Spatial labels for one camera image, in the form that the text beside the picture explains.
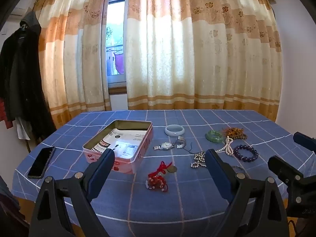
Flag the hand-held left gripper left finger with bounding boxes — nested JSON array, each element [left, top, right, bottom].
[[29, 148, 116, 237]]

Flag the white hanging garment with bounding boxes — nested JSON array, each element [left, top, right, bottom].
[[15, 117, 31, 140]]

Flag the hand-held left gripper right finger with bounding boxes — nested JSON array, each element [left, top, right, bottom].
[[204, 149, 289, 237]]

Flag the dark cloth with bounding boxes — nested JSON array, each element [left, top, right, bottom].
[[0, 175, 29, 237]]

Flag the black smartphone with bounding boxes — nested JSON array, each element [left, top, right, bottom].
[[27, 146, 56, 180]]

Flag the grey pearl strand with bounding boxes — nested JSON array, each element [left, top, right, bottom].
[[190, 151, 207, 169]]

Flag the silver wristwatch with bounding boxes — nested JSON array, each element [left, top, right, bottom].
[[153, 137, 187, 151]]

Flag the wide cream orange curtain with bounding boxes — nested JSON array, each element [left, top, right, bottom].
[[126, 0, 283, 123]]

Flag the red string bracelet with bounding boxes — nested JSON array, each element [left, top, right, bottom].
[[146, 161, 178, 193]]

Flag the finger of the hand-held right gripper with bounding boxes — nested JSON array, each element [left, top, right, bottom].
[[293, 132, 316, 152], [268, 155, 307, 190]]

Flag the green jade bangle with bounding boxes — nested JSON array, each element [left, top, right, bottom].
[[205, 130, 224, 144]]

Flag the pale jade bangle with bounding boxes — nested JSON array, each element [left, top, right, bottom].
[[165, 125, 185, 137]]

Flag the purple bead bracelet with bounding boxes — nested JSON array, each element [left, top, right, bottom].
[[233, 144, 259, 162]]

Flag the white air conditioner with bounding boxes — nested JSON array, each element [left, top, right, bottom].
[[9, 6, 28, 17]]

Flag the blue checked tablecloth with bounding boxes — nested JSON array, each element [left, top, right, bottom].
[[12, 109, 316, 228]]

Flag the wooden windowsill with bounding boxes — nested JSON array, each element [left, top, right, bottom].
[[109, 85, 128, 95]]

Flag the red garment outside window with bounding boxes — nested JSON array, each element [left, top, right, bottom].
[[113, 51, 124, 75]]

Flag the black hanging coat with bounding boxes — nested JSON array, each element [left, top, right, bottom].
[[0, 11, 56, 153]]

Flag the narrow cream orange curtain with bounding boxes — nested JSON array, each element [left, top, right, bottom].
[[33, 0, 112, 129]]

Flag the white pearl necklace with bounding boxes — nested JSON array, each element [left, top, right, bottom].
[[215, 136, 234, 157]]

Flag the pink tin box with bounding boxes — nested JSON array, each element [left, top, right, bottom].
[[83, 120, 154, 175]]

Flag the thin black cord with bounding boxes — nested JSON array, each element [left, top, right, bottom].
[[184, 142, 201, 154]]

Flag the brown bead tassel bracelet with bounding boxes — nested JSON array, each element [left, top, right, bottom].
[[221, 127, 247, 140]]

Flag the red quilted jacket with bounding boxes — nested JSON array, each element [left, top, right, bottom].
[[0, 97, 13, 129]]

